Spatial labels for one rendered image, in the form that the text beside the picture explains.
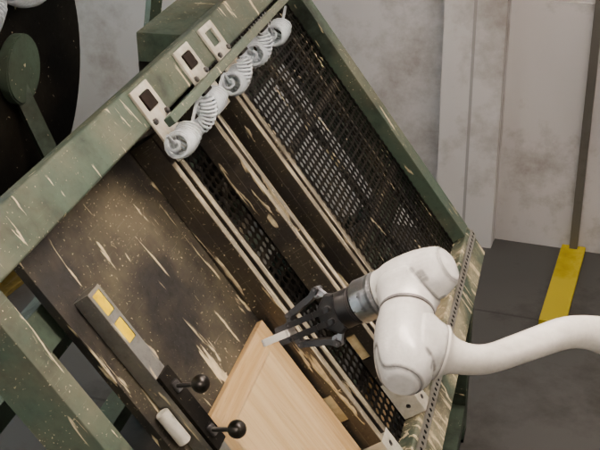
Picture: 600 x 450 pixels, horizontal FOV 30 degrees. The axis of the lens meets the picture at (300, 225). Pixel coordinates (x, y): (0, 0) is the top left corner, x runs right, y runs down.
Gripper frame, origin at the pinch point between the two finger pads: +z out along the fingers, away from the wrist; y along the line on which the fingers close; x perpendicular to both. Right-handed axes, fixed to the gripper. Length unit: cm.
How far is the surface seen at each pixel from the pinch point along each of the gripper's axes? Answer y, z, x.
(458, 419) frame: 57, 74, 195
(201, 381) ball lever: 2.0, 9.1, -16.9
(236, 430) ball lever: 13.5, 9.3, -12.6
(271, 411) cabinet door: 15.2, 25.3, 22.2
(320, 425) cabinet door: 24, 26, 39
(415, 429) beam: 38, 25, 79
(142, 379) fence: -2.9, 23.4, -16.3
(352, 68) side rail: -74, 38, 159
